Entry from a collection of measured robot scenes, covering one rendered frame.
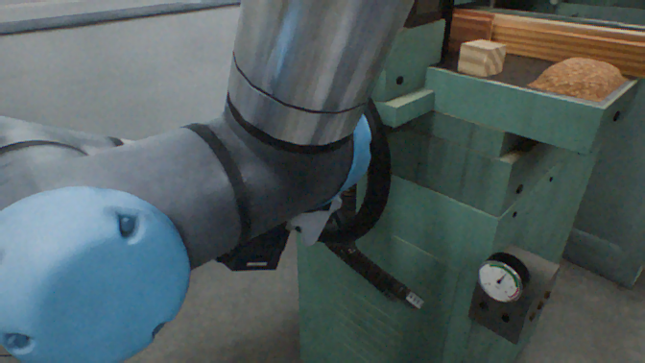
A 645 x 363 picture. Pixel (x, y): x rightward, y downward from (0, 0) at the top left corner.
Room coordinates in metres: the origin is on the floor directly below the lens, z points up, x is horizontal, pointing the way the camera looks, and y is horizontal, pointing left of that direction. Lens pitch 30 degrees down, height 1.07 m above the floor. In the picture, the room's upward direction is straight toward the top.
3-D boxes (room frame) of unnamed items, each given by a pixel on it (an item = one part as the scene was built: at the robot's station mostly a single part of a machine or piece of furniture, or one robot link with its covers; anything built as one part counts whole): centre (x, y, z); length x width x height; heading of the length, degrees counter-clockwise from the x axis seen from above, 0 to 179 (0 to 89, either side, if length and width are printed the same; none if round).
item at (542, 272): (0.50, -0.30, 0.58); 0.12 x 0.08 x 0.08; 135
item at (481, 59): (0.59, -0.22, 0.92); 0.04 x 0.04 x 0.04; 36
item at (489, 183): (0.87, -0.30, 0.76); 0.57 x 0.45 x 0.09; 135
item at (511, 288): (0.45, -0.25, 0.65); 0.06 x 0.04 x 0.08; 45
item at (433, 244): (0.87, -0.30, 0.36); 0.58 x 0.45 x 0.71; 135
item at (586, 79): (0.54, -0.33, 0.91); 0.12 x 0.09 x 0.03; 135
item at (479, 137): (0.74, -0.17, 0.82); 0.40 x 0.21 x 0.04; 45
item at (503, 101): (0.70, -0.14, 0.87); 0.61 x 0.30 x 0.06; 45
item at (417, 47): (0.64, -0.08, 0.92); 0.15 x 0.13 x 0.09; 45
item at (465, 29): (0.73, -0.19, 0.93); 0.17 x 0.02 x 0.05; 45
